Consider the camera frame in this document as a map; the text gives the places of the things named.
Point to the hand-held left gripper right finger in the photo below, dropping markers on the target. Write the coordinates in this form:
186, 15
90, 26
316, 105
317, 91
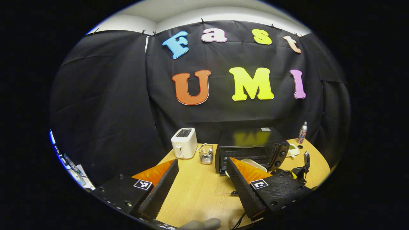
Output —
241, 188

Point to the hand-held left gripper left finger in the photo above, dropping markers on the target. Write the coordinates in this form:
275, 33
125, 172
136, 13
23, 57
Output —
163, 188

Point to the pale green food tray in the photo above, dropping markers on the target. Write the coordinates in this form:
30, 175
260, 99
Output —
255, 164

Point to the black electric oven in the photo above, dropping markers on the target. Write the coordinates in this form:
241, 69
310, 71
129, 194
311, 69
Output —
252, 137

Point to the white divided snack plate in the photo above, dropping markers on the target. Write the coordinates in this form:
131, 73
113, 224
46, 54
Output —
293, 149

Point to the silver patterned bottle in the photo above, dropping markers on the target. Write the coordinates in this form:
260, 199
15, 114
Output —
302, 134

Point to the white toaster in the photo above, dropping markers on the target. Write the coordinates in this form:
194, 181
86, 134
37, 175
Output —
183, 145

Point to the black backdrop cloth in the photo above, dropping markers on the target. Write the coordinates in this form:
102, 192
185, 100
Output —
127, 95

